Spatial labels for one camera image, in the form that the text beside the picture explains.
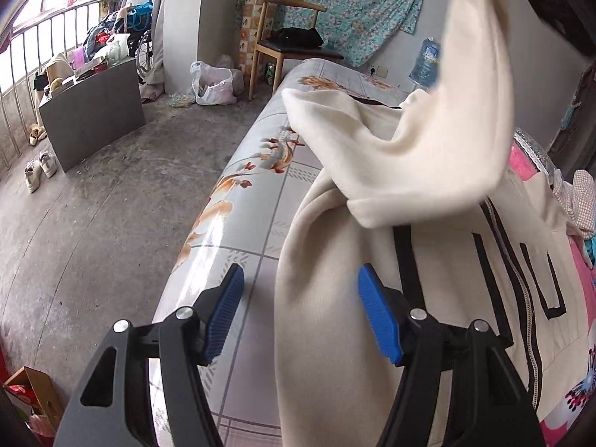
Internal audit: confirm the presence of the blue water bottle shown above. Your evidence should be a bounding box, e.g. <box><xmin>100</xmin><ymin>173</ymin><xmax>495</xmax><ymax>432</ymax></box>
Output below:
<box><xmin>409</xmin><ymin>37</ymin><xmax>442</xmax><ymax>91</ymax></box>

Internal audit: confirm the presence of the bed with floral checked sheet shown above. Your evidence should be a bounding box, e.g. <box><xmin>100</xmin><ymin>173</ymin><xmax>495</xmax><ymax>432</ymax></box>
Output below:
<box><xmin>153</xmin><ymin>58</ymin><xmax>596</xmax><ymax>447</ymax></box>

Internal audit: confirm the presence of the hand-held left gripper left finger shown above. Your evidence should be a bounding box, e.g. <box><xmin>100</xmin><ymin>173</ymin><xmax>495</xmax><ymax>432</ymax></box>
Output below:
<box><xmin>52</xmin><ymin>263</ymin><xmax>246</xmax><ymax>447</ymax></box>

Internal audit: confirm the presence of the cardboard box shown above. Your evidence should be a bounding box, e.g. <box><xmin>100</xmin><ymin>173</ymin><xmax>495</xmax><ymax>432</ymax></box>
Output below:
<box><xmin>4</xmin><ymin>367</ymin><xmax>65</xmax><ymax>429</ymax></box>

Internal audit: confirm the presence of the turquoise floral wall cloth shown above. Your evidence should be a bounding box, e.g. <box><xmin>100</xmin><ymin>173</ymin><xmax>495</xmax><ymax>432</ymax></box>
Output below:
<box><xmin>237</xmin><ymin>0</ymin><xmax>429</xmax><ymax>68</ymax></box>

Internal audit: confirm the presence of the wooden chair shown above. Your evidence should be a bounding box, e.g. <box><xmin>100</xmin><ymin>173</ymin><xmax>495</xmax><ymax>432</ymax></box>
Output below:
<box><xmin>248</xmin><ymin>0</ymin><xmax>345</xmax><ymax>101</ymax></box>

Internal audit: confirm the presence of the metal window railing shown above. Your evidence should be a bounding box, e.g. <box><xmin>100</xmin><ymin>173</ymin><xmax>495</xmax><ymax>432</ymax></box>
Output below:
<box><xmin>0</xmin><ymin>0</ymin><xmax>108</xmax><ymax>168</ymax></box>

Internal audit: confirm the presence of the cream zip jacket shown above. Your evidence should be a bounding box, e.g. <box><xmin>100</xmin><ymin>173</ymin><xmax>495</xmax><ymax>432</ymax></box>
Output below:
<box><xmin>273</xmin><ymin>0</ymin><xmax>587</xmax><ymax>447</ymax></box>

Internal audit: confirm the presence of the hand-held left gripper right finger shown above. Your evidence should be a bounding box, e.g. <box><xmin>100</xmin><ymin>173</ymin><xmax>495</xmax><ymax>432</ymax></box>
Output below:
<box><xmin>357</xmin><ymin>263</ymin><xmax>548</xmax><ymax>447</ymax></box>

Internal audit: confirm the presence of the black bag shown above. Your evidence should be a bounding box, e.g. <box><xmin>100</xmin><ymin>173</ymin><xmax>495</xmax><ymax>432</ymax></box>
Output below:
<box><xmin>271</xmin><ymin>27</ymin><xmax>324</xmax><ymax>50</ymax></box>

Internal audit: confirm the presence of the pile of clothes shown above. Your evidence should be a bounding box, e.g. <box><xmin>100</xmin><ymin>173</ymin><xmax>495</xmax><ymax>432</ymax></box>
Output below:
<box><xmin>84</xmin><ymin>4</ymin><xmax>154</xmax><ymax>61</ymax></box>

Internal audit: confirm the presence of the white plastic bag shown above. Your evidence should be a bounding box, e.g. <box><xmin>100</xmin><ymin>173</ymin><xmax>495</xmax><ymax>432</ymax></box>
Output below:
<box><xmin>190</xmin><ymin>60</ymin><xmax>238</xmax><ymax>105</ymax></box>

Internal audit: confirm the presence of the silver lace pillow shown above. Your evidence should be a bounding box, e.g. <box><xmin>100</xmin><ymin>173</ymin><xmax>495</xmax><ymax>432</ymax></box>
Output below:
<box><xmin>512</xmin><ymin>127</ymin><xmax>557</xmax><ymax>178</ymax></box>

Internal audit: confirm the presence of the checked pink cloth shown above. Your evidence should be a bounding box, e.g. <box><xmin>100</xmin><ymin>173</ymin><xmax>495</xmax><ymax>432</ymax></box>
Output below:
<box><xmin>552</xmin><ymin>170</ymin><xmax>596</xmax><ymax>238</ymax></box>

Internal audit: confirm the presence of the grey cabinet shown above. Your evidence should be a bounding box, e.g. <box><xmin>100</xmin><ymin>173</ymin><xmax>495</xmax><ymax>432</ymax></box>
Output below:
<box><xmin>38</xmin><ymin>57</ymin><xmax>146</xmax><ymax>173</ymax></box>

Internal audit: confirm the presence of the pink floral blanket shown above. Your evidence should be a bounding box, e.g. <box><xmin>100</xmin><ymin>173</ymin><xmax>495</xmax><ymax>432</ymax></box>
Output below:
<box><xmin>510</xmin><ymin>128</ymin><xmax>596</xmax><ymax>447</ymax></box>

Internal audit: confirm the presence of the white shoe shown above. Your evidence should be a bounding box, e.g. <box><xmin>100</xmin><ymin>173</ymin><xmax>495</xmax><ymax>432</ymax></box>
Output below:
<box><xmin>25</xmin><ymin>161</ymin><xmax>42</xmax><ymax>194</ymax></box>
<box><xmin>39</xmin><ymin>151</ymin><xmax>59</xmax><ymax>178</ymax></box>

